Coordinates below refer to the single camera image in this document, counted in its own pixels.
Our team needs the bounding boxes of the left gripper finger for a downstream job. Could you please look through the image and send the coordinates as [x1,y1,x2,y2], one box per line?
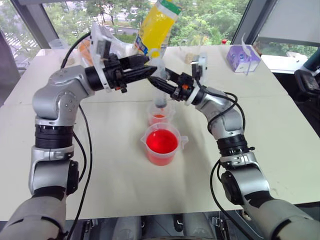
[121,65,159,85]
[119,54,151,70]

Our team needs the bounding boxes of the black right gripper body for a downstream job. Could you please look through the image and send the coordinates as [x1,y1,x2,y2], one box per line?
[169,71,199,103]

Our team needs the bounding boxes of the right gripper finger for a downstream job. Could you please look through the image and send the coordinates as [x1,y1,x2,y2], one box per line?
[147,77,178,98]
[164,68,184,81]

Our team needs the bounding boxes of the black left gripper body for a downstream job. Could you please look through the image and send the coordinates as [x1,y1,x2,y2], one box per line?
[102,53,129,94]

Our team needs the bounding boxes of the clear plastic test tube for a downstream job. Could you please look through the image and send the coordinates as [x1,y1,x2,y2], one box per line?
[149,44,169,110]

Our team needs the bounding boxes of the small clear measuring cup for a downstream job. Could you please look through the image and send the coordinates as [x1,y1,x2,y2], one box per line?
[146,100,176,126]

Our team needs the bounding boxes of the large clear measuring cup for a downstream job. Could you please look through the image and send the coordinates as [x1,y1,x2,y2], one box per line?
[139,122,189,166]

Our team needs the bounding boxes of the yellow juice bottle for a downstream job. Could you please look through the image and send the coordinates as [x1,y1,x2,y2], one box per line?
[131,0,184,58]

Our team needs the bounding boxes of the purple tissue box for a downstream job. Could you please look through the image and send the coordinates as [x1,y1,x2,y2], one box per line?
[225,33,262,76]

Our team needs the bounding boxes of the dark panel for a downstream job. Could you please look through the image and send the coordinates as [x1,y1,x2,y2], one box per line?
[0,29,21,107]

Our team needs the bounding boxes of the black office chair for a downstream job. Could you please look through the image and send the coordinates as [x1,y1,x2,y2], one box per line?
[293,46,320,102]

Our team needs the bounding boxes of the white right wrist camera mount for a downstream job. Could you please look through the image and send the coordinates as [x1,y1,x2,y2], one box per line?
[185,52,209,106]

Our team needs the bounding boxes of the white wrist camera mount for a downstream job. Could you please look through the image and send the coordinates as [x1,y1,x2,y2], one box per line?
[185,52,209,106]
[90,21,113,94]

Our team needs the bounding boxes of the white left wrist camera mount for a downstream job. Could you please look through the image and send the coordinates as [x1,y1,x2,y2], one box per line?
[90,21,113,94]

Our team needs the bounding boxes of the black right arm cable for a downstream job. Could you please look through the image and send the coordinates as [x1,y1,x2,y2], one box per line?
[206,87,256,227]

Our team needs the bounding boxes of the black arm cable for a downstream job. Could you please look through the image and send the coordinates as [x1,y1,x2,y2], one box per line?
[206,87,256,227]
[60,31,94,240]

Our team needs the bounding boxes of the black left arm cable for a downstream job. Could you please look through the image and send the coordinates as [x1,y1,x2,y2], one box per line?
[60,31,94,240]

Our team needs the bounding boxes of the grey window frame post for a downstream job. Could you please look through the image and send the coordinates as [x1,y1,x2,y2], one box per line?
[17,0,60,50]
[230,0,271,46]

